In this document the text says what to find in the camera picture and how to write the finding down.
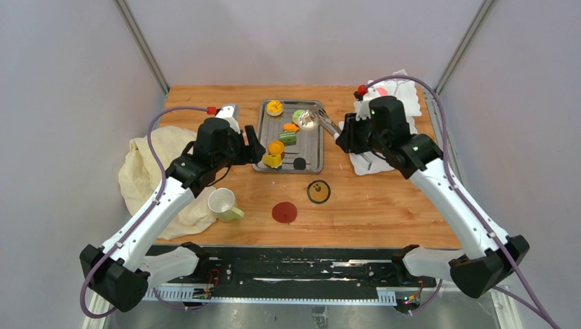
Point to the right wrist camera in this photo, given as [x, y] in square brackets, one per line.
[362, 107]

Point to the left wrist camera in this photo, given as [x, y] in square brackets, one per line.
[230, 113]

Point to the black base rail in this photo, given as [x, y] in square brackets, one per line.
[297, 275]

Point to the black sandwich cookie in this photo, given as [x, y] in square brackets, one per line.
[299, 164]

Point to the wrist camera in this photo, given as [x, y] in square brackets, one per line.
[230, 113]
[362, 107]

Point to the cream cloth bag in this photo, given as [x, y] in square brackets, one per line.
[140, 175]

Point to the red apple coaster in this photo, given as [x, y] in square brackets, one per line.
[284, 212]

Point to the green frosted donut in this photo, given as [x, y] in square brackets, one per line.
[296, 116]

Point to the orange star cookie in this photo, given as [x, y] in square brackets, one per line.
[290, 127]

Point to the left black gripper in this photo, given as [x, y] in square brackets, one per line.
[251, 153]

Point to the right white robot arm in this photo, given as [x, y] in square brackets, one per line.
[487, 254]

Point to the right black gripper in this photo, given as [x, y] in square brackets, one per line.
[347, 140]

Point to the yellow flower tart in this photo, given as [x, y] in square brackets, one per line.
[274, 108]

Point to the metal serving tongs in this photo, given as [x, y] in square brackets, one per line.
[324, 122]

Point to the white chocolate donut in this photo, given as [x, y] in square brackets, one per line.
[307, 121]

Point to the white three-tier dessert stand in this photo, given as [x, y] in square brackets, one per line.
[405, 90]

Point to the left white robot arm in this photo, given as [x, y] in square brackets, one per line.
[120, 271]

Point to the orange macaron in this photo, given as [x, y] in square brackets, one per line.
[276, 148]

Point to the green handled white mug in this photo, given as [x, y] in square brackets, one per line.
[222, 202]

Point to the yellow cake slice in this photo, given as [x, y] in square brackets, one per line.
[273, 161]

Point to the green layered cake roll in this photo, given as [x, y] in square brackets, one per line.
[288, 138]

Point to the steel baking tray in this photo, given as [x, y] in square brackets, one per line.
[303, 147]

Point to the yellow face coaster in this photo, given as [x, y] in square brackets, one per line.
[318, 191]

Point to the pink macaron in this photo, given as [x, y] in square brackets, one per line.
[381, 91]

